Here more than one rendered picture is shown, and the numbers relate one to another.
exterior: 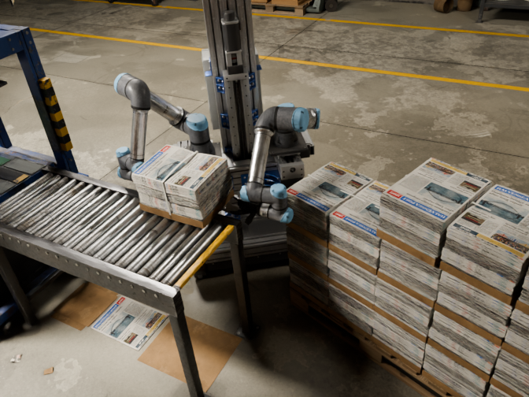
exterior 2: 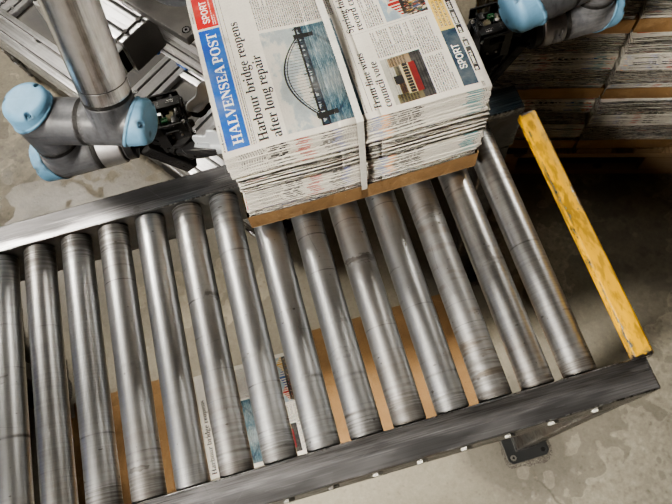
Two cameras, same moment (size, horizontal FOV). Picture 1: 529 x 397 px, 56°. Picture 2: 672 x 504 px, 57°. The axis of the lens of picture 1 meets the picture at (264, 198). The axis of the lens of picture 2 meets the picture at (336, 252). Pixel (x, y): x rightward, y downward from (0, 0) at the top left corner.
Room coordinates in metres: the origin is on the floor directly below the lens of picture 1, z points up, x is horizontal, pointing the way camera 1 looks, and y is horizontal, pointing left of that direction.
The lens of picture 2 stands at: (1.59, 0.78, 1.70)
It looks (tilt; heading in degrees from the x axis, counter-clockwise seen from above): 67 degrees down; 325
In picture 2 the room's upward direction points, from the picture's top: 12 degrees counter-clockwise
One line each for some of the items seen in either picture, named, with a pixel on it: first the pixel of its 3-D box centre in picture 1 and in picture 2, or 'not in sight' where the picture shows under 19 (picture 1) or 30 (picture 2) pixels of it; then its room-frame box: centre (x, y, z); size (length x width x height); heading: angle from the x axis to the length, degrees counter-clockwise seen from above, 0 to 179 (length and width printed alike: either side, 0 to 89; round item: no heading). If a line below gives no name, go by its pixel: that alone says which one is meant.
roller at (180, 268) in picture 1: (194, 254); (522, 241); (1.70, 0.34, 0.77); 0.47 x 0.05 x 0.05; 149
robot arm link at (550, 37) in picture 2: (265, 210); (545, 25); (1.92, 0.00, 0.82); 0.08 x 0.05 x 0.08; 149
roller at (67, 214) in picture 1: (71, 213); (49, 375); (2.10, 1.01, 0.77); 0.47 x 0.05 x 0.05; 149
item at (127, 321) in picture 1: (129, 321); (250, 413); (2.02, 0.86, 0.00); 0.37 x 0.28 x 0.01; 59
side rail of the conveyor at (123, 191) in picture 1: (134, 201); (157, 213); (2.21, 0.70, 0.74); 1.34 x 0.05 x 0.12; 59
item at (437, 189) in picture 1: (437, 187); not in sight; (1.65, -0.71, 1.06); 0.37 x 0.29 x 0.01; 130
